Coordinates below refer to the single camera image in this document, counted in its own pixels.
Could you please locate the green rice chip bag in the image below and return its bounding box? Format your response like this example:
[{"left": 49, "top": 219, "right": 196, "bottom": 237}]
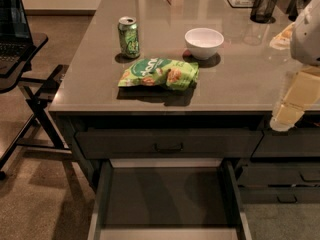
[{"left": 118, "top": 58, "right": 199, "bottom": 91}]

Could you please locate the top left drawer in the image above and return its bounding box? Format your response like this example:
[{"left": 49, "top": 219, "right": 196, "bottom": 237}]
[{"left": 75, "top": 128, "right": 263, "bottom": 159}]

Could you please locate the white bowl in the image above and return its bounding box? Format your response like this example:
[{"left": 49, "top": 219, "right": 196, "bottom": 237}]
[{"left": 185, "top": 28, "right": 224, "bottom": 60}]

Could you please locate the black mesh cup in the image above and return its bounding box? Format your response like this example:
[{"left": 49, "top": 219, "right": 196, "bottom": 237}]
[
  {"left": 250, "top": 0, "right": 278, "bottom": 23},
  {"left": 288, "top": 0, "right": 320, "bottom": 22}
]

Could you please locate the black laptop stand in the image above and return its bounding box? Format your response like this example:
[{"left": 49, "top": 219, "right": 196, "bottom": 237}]
[{"left": 0, "top": 33, "right": 68, "bottom": 180}]

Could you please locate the top right drawer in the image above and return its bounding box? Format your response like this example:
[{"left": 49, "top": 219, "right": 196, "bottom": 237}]
[{"left": 252, "top": 128, "right": 320, "bottom": 158}]

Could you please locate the open middle drawer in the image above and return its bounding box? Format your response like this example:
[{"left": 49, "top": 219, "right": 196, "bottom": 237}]
[{"left": 87, "top": 160, "right": 253, "bottom": 240}]

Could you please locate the black laptop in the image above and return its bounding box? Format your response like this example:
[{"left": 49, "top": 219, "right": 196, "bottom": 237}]
[{"left": 0, "top": 0, "right": 34, "bottom": 63}]

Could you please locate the yellow snack packet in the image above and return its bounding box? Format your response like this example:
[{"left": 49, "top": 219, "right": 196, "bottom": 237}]
[{"left": 269, "top": 23, "right": 294, "bottom": 50}]

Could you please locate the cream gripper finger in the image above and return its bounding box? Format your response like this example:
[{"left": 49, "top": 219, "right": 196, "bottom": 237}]
[{"left": 270, "top": 104, "right": 304, "bottom": 132}]

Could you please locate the green soda can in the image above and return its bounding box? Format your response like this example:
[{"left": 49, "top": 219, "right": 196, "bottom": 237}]
[{"left": 118, "top": 16, "right": 140, "bottom": 59}]

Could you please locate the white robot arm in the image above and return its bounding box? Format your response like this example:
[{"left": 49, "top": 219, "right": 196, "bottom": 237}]
[{"left": 270, "top": 0, "right": 320, "bottom": 132}]

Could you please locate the bottom right drawer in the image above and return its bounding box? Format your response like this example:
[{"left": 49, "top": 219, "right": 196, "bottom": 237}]
[{"left": 240, "top": 187, "right": 320, "bottom": 204}]

